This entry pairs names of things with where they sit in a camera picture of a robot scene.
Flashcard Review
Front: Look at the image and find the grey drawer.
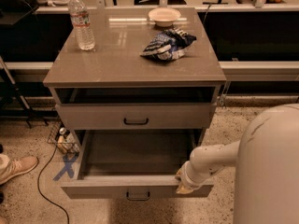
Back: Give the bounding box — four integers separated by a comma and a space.
59, 128, 215, 202
57, 87, 215, 130

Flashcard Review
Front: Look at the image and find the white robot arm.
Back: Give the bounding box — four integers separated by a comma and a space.
176, 104, 299, 224

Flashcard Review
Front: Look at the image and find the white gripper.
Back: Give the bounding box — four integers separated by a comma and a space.
176, 161, 205, 194

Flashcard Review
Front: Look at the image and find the tan shoe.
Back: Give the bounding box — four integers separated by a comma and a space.
0, 154, 38, 185

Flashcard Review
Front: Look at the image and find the blue white chip bag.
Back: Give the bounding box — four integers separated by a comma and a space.
140, 27, 197, 61

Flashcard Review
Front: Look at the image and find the white paper bowl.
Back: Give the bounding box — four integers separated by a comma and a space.
149, 7, 181, 27

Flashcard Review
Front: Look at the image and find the grey drawer cabinet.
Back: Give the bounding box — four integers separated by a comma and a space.
44, 7, 226, 144

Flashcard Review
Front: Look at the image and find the clear plastic water bottle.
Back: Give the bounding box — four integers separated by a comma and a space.
68, 0, 95, 50

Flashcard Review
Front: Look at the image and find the blue tape cross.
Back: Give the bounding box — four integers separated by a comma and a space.
53, 154, 78, 181

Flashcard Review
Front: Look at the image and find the wire basket with items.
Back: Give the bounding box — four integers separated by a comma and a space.
47, 121, 80, 154

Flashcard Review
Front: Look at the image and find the black tripod stand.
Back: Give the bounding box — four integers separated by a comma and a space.
0, 56, 49, 127

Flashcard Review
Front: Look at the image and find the black floor cable left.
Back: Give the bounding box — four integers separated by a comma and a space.
36, 145, 71, 224

